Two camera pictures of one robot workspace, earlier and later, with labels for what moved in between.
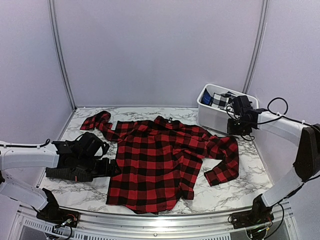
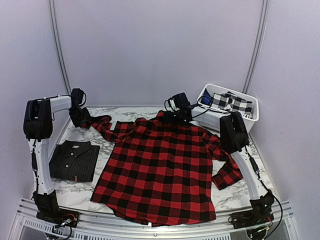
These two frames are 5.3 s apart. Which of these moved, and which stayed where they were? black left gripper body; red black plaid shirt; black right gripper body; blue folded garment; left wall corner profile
Moved: red black plaid shirt; black right gripper body; black left gripper body
Stayed: left wall corner profile; blue folded garment
